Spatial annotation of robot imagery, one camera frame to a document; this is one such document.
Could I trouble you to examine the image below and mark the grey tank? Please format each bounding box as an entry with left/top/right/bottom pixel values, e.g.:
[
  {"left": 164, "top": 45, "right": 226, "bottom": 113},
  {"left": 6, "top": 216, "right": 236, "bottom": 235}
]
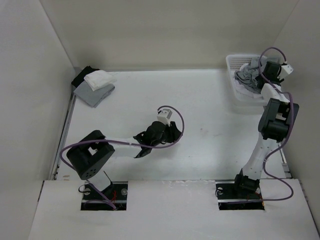
[
  {"left": 234, "top": 57, "right": 262, "bottom": 94},
  {"left": 74, "top": 81, "right": 115, "bottom": 108}
]

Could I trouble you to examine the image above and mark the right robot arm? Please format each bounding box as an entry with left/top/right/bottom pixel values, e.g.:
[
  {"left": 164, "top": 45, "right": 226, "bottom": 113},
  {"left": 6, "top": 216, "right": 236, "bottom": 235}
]
[{"left": 231, "top": 61, "right": 300, "bottom": 202}]

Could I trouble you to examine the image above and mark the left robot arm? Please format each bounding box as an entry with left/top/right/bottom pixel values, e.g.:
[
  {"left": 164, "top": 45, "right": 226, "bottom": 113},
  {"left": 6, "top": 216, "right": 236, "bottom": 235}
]
[{"left": 65, "top": 121, "right": 183, "bottom": 200}]

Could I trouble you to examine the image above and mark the white tank top in basket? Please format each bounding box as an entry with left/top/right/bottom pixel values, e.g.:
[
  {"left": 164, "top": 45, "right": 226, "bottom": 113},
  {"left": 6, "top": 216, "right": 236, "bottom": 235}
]
[{"left": 235, "top": 84, "right": 263, "bottom": 99}]

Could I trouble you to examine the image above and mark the folded grey tank top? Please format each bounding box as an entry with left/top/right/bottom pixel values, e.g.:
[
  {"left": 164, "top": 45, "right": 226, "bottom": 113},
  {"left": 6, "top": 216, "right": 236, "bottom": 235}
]
[{"left": 74, "top": 81, "right": 115, "bottom": 108}]

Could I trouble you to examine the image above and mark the folded white tank top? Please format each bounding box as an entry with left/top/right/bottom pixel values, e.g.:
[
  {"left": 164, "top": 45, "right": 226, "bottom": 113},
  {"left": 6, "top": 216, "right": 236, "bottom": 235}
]
[{"left": 84, "top": 70, "right": 117, "bottom": 91}]

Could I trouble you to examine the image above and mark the folded black tank top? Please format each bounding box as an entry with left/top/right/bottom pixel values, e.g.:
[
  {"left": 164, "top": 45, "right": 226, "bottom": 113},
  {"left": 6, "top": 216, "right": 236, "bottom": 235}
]
[{"left": 71, "top": 66, "right": 99, "bottom": 89}]

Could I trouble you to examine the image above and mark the white plastic basket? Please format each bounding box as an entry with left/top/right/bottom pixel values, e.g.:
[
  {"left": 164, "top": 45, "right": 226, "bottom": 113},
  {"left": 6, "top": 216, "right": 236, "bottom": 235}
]
[{"left": 225, "top": 53, "right": 267, "bottom": 107}]

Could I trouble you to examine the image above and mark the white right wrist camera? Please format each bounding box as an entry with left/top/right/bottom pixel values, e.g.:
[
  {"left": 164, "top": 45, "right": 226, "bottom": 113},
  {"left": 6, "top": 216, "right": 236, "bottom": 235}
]
[{"left": 278, "top": 63, "right": 294, "bottom": 80}]

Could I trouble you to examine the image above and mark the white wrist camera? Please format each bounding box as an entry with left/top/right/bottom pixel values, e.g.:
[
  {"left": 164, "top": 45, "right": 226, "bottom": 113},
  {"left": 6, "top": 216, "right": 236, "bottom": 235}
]
[
  {"left": 278, "top": 63, "right": 294, "bottom": 80},
  {"left": 157, "top": 108, "right": 173, "bottom": 126}
]

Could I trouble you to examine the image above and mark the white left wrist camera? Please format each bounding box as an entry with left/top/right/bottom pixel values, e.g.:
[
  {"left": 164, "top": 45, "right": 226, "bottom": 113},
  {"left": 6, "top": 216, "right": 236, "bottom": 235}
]
[{"left": 157, "top": 108, "right": 173, "bottom": 126}]

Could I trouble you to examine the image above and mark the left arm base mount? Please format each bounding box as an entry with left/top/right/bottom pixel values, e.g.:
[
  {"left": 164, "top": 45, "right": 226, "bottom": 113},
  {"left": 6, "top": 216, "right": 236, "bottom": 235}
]
[{"left": 78, "top": 181, "right": 129, "bottom": 211}]

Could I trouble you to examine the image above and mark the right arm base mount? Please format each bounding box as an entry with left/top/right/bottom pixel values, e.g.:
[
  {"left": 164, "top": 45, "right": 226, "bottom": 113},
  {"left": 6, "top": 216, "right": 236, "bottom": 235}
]
[{"left": 215, "top": 181, "right": 265, "bottom": 211}]

